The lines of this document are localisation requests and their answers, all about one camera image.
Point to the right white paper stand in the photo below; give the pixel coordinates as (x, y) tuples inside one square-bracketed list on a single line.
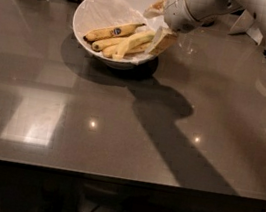
[(248, 25)]

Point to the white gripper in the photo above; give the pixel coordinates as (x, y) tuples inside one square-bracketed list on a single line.
[(176, 11)]

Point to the white paper liner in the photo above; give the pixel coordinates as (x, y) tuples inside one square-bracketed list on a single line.
[(108, 9)]

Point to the banana with blue sticker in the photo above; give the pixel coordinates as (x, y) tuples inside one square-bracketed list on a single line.
[(111, 32)]

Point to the lower yellow banana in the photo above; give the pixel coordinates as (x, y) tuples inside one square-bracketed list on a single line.
[(108, 51)]

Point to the white ceramic bowl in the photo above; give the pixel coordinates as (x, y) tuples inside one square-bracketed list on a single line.
[(96, 21)]

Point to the front curved yellow banana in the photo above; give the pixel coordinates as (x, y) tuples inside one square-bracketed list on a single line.
[(131, 42)]

